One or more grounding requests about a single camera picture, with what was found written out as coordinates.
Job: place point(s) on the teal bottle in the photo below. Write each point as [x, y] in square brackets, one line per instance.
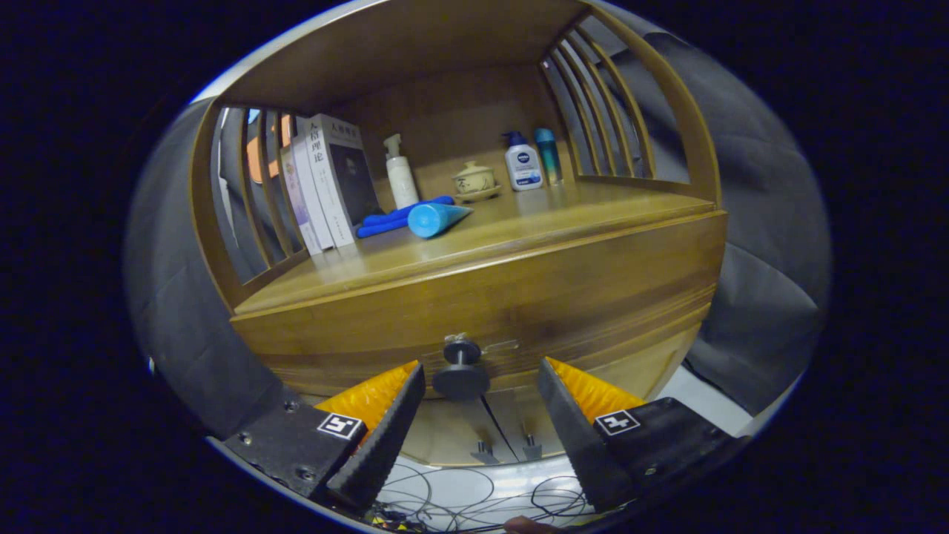
[549, 159]

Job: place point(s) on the pale pink book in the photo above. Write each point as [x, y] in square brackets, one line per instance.
[296, 200]

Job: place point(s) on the wooden cabinet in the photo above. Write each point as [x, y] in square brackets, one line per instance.
[445, 104]

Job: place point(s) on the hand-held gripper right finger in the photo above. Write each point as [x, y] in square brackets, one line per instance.
[578, 445]

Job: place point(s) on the beige lidded ceramic cup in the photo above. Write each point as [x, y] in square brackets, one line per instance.
[474, 180]

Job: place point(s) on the light blue tube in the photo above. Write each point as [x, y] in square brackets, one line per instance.
[430, 220]

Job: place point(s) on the wooden cabinet door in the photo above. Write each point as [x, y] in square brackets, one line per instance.
[452, 434]
[530, 415]

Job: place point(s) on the white pump bottle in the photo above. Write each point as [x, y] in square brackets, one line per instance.
[402, 182]

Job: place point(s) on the thin white book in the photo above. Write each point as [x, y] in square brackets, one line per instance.
[311, 193]

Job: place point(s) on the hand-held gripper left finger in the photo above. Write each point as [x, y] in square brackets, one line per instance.
[385, 445]

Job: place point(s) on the blue cloth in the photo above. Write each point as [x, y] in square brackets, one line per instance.
[385, 221]

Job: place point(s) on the white lotion bottle blue cap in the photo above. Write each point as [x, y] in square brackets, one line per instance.
[523, 167]

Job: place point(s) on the black backdrop cloth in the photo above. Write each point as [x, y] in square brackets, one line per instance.
[771, 259]

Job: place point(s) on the wooden countertop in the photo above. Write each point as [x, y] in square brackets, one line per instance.
[460, 252]

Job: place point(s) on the large white book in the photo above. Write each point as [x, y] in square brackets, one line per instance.
[337, 178]

